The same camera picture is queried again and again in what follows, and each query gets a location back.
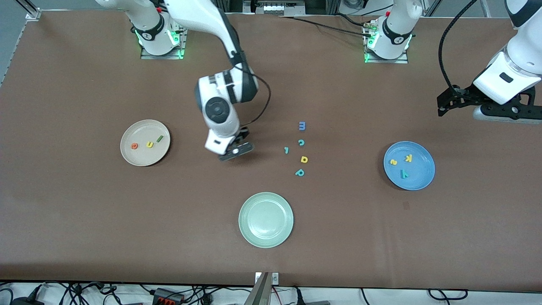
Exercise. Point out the pale green plate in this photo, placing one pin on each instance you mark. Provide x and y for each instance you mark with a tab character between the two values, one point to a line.
266	220

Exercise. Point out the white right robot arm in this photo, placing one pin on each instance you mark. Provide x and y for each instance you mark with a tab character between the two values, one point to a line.
199	17

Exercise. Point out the teal foam letter q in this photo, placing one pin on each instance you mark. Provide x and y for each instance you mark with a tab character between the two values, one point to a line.
297	173

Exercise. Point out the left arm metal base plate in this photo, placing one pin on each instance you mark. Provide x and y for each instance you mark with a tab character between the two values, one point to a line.
387	61

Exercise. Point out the teal foam letter y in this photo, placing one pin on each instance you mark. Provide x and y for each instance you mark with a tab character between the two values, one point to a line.
404	173

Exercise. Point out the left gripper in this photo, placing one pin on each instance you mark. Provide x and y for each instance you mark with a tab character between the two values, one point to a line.
465	95

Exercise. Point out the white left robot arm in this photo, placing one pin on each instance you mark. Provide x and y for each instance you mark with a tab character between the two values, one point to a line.
394	38

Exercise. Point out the black plug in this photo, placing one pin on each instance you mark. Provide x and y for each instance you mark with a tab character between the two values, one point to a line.
299	299

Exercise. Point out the black red power strip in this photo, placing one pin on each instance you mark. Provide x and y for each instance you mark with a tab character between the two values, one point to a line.
167	297

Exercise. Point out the metal camera post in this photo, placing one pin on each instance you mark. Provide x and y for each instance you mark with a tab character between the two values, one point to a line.
261	292

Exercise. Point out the silver metal box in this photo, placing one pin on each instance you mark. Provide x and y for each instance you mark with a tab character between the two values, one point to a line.
275	8

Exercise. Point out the black power adapter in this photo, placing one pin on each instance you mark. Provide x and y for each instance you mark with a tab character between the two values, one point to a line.
25	302

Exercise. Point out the beige brown plate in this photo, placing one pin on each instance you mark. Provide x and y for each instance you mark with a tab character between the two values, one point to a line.
144	156

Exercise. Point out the blue plate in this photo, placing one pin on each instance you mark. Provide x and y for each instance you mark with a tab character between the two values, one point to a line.
421	169

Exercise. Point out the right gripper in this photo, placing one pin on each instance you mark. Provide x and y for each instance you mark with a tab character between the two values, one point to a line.
242	134

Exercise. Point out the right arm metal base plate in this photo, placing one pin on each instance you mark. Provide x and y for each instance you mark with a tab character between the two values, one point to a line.
163	56

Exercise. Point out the metal corner bracket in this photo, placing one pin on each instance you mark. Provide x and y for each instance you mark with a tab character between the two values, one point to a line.
33	15

